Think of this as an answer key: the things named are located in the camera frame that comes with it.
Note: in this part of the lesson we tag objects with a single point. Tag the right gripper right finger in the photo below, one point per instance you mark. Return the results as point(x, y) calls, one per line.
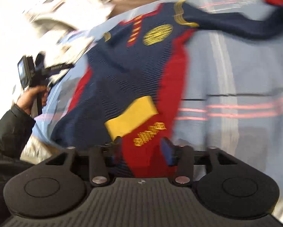
point(181, 157)

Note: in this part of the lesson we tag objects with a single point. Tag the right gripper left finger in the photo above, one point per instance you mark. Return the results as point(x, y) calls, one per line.
point(102, 157)

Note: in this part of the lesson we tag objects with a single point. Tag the navy red striped sweater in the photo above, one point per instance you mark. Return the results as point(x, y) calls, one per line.
point(135, 79)

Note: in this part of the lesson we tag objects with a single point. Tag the dark jacket left forearm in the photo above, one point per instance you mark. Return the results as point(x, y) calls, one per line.
point(15, 130)

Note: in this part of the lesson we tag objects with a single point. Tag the person left hand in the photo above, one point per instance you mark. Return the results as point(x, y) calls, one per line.
point(26, 100)

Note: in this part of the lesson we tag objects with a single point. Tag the white polka dot garment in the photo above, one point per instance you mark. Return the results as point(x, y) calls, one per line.
point(62, 46)

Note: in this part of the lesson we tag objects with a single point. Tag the white beauty machine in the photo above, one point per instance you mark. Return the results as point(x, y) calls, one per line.
point(71, 14)

